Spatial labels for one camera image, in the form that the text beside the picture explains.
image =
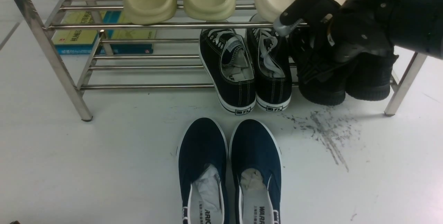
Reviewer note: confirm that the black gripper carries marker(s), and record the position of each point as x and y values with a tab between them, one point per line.
355	28

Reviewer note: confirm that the black canvas sneaker right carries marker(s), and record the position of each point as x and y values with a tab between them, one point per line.
270	59

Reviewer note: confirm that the yellow and teal book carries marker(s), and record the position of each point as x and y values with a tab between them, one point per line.
80	42

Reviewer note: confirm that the navy slip-on shoe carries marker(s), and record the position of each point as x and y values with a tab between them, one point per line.
257	172
202	163

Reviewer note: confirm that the black canvas sneaker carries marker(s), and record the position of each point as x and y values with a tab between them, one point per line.
225	58
270	59

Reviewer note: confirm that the navy slip-on shoe right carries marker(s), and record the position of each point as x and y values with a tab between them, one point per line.
257	172

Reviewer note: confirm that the black mesh sneaker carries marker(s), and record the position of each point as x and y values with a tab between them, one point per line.
330	91
370	80

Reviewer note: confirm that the black canvas sneaker left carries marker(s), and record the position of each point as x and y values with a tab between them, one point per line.
225	58

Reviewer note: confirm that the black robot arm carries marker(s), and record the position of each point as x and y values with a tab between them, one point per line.
413	24

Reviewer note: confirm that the navy slip-on shoe left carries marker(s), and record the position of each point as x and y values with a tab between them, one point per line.
202	163

